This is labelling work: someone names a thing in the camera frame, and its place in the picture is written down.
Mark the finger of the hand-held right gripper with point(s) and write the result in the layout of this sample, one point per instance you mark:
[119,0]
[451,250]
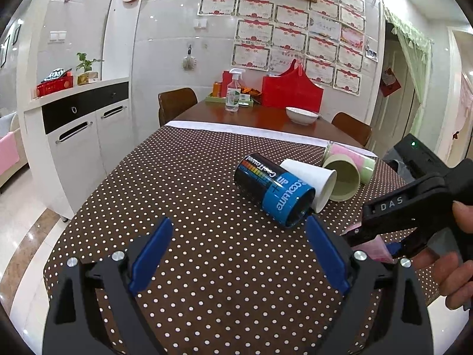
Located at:
[397,249]
[355,237]

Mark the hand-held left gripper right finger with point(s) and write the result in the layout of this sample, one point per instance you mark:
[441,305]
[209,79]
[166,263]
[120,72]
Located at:
[327,255]

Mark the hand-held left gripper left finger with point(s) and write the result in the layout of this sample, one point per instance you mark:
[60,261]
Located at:
[151,255]

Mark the blue and black cup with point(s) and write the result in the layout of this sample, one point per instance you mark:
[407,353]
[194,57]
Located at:
[275,188]

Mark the green plastic cup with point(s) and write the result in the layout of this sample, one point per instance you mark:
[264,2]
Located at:
[343,181]

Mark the clear cup with towels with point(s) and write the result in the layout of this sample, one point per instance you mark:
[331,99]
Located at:
[364,161]

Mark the white paper cup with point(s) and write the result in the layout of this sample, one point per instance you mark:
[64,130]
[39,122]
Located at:
[314,177]

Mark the person's right hand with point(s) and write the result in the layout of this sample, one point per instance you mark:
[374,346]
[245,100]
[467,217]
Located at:
[451,270]

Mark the pink packet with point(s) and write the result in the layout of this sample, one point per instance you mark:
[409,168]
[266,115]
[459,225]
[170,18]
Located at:
[380,253]

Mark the brown polka-dot tablecloth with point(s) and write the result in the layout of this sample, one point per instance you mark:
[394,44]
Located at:
[207,207]

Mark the brown chair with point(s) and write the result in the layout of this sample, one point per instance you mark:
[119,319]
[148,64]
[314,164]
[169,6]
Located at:
[177,105]
[353,127]

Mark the red door ornament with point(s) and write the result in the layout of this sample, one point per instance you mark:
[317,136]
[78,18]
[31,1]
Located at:
[390,83]

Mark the white and black cabinet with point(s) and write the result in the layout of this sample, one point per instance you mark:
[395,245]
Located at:
[81,144]

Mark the white bowl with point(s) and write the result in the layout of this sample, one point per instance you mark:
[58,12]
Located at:
[301,115]

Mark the green lace curtain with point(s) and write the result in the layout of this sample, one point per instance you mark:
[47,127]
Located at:
[415,55]

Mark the red gift bag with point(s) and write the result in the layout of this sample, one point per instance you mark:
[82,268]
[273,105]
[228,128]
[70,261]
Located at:
[292,92]

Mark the green tray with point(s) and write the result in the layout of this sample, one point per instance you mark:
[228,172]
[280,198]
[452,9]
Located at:
[214,100]

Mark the sofa with pink cover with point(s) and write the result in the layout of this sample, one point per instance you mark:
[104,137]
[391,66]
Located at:
[11,148]

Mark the orange can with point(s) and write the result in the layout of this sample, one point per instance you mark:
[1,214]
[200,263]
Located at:
[217,89]

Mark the clear spray bottle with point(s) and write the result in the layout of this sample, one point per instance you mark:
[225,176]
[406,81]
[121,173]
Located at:
[232,96]

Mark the red gift box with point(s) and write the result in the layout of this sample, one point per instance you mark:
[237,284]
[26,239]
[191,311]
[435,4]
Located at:
[55,88]

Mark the potted green plant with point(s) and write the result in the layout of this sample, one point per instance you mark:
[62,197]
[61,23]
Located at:
[88,70]

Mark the white hanging wall brush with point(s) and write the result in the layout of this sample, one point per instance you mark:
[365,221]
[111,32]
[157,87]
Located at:
[189,61]

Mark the wall of certificates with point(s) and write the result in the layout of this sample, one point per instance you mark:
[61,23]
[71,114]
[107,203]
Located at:
[288,37]

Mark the white wall socket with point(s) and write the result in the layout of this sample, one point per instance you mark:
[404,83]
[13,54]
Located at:
[200,23]

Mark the white wall switch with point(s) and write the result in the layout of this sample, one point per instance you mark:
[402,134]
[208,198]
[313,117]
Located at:
[58,36]

